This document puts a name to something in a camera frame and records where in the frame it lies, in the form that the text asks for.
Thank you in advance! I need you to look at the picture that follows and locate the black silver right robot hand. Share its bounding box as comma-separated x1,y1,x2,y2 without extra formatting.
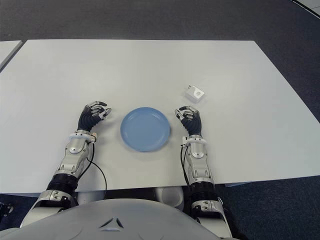
174,105,203,137

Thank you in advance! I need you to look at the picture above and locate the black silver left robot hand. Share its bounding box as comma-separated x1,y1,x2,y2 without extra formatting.
76,100,113,133

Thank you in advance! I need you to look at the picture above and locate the white square charger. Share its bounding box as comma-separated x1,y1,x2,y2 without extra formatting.
184,84,207,104

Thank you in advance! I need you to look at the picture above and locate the blue round plate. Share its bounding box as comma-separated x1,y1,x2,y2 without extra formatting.
120,106,172,153

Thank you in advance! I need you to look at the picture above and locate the white rounded robot leg cover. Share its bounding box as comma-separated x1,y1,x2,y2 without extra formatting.
152,186,186,209

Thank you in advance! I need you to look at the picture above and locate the grey robot torso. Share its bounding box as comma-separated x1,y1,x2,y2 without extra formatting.
0,198,226,240

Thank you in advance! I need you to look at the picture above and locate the white neighbouring table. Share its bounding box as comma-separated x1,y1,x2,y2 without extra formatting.
0,40,24,73

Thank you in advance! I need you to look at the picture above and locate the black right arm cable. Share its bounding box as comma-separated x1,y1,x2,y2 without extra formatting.
181,146,191,188

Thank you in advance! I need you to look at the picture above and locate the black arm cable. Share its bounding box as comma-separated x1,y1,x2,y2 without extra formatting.
181,146,191,188
86,142,108,200

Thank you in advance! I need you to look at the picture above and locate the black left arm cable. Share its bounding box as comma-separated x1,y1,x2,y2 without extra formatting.
86,142,108,200

